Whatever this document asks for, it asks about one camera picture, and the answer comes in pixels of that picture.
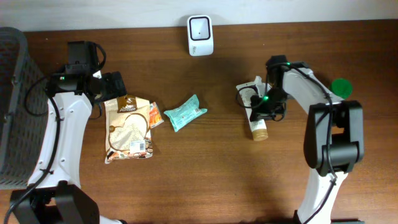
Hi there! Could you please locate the grey plastic mesh basket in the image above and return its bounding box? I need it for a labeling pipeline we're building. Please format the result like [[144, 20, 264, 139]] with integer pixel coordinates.
[[1, 27, 47, 190]]

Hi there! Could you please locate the black cable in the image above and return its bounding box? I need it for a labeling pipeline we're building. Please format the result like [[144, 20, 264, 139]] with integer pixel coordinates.
[[235, 62, 338, 224], [2, 43, 107, 224]]

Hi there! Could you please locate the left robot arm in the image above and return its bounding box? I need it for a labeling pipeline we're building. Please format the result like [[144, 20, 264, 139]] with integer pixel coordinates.
[[1, 41, 126, 223]]

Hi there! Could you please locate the orange tissue packet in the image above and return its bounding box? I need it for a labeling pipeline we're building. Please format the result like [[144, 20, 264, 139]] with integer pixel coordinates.
[[149, 102, 164, 129]]

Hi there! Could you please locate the glutinous rice bag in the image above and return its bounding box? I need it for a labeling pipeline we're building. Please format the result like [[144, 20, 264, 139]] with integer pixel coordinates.
[[104, 95, 154, 164]]

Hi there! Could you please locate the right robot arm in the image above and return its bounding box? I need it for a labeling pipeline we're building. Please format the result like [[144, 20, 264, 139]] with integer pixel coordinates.
[[249, 55, 364, 223]]

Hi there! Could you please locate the right black cable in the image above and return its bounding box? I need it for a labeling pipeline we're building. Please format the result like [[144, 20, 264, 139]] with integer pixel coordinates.
[[235, 62, 338, 224]]

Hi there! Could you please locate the white tube gold cap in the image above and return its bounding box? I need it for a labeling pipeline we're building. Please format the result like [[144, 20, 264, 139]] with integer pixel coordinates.
[[236, 82, 268, 141]]

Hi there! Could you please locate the white barcode scanner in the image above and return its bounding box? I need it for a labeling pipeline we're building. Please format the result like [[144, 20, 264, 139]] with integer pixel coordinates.
[[187, 15, 214, 57]]

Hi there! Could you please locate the green lid jar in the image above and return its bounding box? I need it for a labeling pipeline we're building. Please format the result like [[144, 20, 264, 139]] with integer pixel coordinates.
[[330, 78, 353, 99]]

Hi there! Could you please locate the teal wipes packet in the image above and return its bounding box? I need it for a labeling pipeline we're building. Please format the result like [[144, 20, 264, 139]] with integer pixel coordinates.
[[164, 95, 208, 132]]

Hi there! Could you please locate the left black cable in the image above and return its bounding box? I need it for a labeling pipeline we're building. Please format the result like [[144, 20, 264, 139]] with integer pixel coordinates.
[[2, 43, 107, 224]]

